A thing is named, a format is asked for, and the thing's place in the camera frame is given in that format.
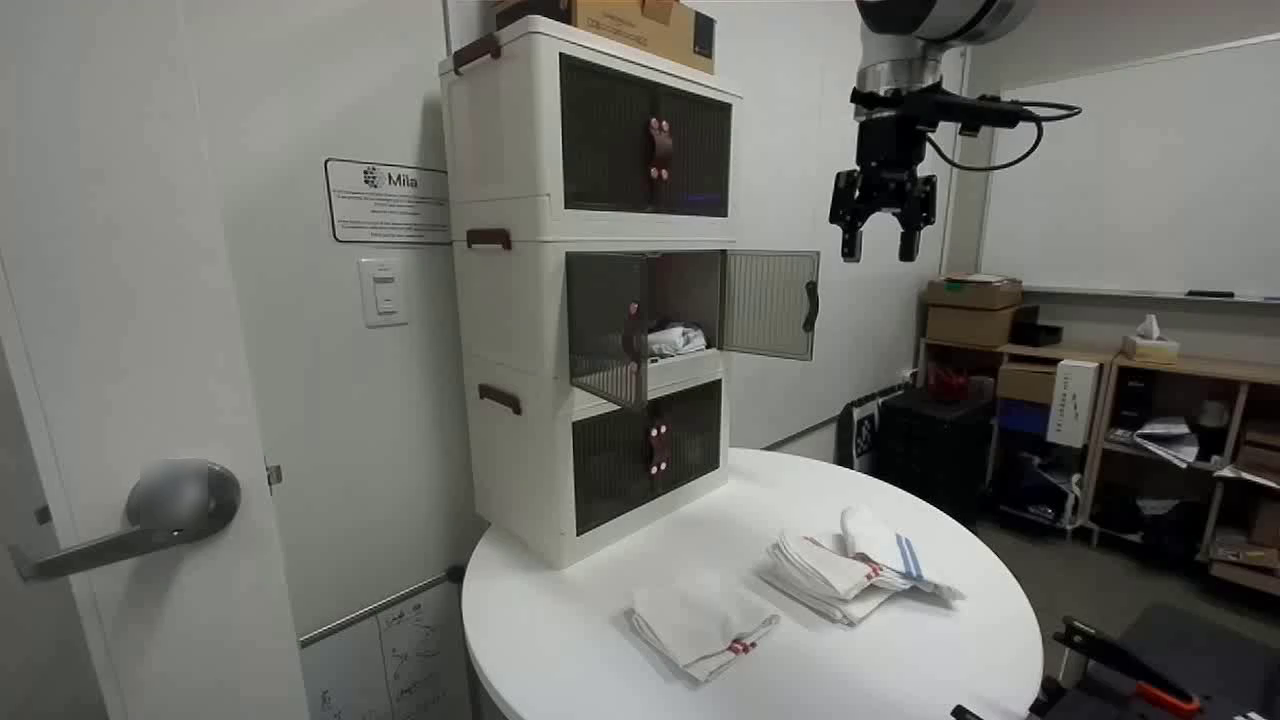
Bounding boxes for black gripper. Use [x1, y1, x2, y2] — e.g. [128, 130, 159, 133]
[823, 113, 940, 269]

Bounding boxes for white towel blue stripe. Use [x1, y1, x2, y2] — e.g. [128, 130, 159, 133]
[833, 505, 962, 612]

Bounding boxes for smoked cabinet door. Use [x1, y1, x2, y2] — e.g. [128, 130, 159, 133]
[565, 250, 654, 414]
[722, 250, 823, 366]

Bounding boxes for white towel inside cabinet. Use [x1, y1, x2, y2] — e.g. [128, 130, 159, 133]
[643, 321, 713, 362]

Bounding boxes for cardboard box on cabinet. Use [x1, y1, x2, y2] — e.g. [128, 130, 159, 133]
[485, 0, 719, 78]

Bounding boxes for white towel red stripes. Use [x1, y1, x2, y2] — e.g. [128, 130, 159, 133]
[752, 532, 901, 629]

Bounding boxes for white three-tier cabinet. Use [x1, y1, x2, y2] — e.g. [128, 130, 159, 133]
[438, 13, 744, 577]

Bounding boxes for white towel small red mark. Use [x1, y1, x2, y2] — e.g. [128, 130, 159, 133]
[625, 579, 782, 690]

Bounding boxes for flat cardboard box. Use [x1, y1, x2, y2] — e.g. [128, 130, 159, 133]
[921, 272, 1029, 316]

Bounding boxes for brown cardboard box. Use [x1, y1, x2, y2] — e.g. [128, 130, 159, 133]
[922, 303, 1019, 358]

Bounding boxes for small black box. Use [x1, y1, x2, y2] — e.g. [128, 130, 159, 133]
[1008, 303, 1066, 354]

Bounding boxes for black storage box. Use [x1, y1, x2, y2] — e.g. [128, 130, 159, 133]
[876, 379, 1000, 511]

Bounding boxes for white hanging bag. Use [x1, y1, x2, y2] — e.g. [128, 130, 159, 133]
[1043, 358, 1102, 451]

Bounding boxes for tissue box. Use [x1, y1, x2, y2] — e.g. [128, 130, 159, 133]
[1116, 311, 1189, 366]

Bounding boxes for wooden shelf unit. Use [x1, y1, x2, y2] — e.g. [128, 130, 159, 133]
[990, 342, 1280, 601]

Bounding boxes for silver door lever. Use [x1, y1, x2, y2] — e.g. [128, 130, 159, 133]
[6, 456, 248, 585]

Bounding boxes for white room door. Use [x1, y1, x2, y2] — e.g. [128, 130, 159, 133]
[0, 0, 311, 720]

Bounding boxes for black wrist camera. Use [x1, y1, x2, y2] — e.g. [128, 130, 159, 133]
[846, 80, 1043, 141]

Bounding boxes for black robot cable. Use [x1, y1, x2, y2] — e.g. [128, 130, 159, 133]
[914, 96, 1087, 181]

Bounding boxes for wall whiteboard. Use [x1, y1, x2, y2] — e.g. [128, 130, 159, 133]
[976, 28, 1280, 308]

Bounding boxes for white wall sign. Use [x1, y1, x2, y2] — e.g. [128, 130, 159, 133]
[318, 151, 455, 250]

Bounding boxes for white light switch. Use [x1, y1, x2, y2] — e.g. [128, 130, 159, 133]
[354, 254, 410, 333]

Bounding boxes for red handled tool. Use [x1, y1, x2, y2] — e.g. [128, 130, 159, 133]
[1126, 680, 1210, 720]

